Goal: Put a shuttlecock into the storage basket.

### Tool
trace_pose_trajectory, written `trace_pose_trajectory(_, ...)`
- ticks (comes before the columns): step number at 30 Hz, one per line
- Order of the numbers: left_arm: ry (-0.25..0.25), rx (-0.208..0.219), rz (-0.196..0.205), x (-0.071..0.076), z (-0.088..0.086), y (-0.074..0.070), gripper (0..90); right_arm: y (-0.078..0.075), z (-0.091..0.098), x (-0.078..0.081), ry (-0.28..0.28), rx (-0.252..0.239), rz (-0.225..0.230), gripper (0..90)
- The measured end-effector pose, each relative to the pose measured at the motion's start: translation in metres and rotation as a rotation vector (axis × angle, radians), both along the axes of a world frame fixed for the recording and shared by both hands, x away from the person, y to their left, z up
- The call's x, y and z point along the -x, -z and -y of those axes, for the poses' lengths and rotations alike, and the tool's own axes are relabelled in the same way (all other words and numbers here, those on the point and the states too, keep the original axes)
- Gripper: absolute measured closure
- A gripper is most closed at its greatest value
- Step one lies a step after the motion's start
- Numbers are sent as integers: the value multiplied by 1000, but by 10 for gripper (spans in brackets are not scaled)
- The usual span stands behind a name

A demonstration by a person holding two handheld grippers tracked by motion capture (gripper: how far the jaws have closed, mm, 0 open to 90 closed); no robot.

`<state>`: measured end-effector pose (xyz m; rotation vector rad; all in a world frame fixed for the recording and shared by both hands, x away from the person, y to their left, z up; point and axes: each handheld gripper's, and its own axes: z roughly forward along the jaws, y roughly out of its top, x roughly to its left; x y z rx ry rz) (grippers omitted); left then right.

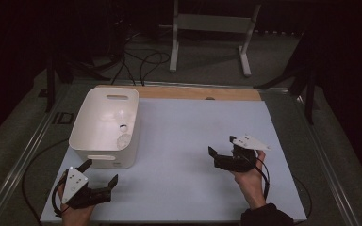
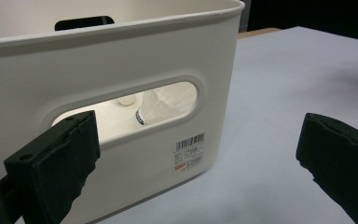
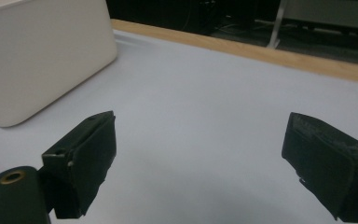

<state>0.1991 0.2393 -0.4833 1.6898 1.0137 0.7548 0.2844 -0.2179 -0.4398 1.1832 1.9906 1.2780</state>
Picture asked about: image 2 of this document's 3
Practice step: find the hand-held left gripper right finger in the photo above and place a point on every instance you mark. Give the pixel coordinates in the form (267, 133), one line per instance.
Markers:
(338, 158)

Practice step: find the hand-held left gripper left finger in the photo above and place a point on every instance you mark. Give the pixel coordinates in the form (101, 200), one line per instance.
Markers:
(52, 168)

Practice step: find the white plastic storage bin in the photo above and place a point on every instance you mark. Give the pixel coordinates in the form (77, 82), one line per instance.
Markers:
(43, 77)

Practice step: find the pale blue table mat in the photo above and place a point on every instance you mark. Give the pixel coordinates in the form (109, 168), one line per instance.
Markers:
(276, 93)

